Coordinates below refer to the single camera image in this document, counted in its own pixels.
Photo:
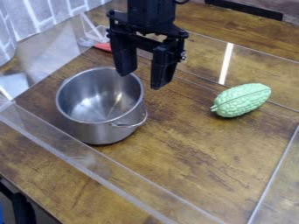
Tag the silver metal pot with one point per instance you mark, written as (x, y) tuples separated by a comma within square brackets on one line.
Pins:
[(102, 105)]

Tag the green bumpy bitter gourd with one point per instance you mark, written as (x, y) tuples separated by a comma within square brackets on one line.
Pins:
[(241, 99)]

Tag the clear acrylic triangular bracket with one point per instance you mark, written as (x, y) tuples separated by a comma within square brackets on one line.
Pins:
[(94, 34)]

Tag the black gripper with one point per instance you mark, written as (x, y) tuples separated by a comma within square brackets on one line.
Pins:
[(145, 27)]

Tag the black bar on table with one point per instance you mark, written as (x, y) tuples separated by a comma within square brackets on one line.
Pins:
[(247, 9)]

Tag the clear acrylic enclosure wall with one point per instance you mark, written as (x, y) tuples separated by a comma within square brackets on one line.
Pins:
[(193, 167)]

